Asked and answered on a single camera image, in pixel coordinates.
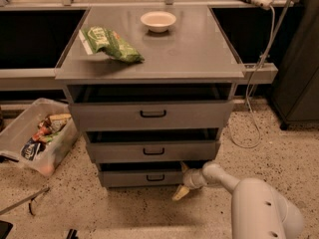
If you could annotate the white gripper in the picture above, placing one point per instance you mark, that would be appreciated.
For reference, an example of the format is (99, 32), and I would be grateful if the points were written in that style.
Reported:
(189, 179)

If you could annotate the grey bottom drawer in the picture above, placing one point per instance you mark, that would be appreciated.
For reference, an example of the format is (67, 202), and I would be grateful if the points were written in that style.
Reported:
(140, 178)

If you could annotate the grey drawer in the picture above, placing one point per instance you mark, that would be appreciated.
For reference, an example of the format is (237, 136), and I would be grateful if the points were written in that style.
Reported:
(140, 178)
(153, 151)
(138, 116)

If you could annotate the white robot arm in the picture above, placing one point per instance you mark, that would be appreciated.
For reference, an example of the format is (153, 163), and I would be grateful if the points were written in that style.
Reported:
(258, 211)

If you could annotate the grey top drawer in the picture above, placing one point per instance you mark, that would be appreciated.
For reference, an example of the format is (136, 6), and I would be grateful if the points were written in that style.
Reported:
(138, 116)

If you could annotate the grey middle drawer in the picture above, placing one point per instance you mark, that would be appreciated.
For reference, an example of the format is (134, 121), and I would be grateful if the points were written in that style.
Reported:
(153, 151)

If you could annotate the grey drawer cabinet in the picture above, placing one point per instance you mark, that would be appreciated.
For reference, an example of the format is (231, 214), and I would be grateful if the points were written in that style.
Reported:
(189, 63)

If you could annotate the black floor object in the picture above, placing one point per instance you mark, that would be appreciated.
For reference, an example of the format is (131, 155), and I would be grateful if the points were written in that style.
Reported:
(72, 234)

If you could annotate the dark grey side cabinet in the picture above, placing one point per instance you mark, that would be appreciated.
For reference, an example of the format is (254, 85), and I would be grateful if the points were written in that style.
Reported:
(295, 92)

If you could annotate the tan snack packet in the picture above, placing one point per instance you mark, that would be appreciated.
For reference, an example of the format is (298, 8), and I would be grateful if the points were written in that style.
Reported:
(57, 122)

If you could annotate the clear plastic storage bin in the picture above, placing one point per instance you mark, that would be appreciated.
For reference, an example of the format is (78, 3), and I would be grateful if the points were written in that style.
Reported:
(54, 146)

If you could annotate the red snack packet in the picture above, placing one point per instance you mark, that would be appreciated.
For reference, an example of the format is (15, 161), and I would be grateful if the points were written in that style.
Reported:
(42, 131)

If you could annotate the blue snack packet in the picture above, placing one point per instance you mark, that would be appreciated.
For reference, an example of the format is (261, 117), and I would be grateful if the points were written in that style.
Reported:
(30, 150)

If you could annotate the white bowl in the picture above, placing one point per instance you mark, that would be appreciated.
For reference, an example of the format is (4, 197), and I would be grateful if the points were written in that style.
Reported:
(158, 21)

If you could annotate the green chip bag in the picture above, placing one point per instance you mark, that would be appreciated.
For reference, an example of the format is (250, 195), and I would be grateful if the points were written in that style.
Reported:
(98, 39)

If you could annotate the black device corner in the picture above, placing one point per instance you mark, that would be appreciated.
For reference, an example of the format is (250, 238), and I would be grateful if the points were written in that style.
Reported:
(5, 228)

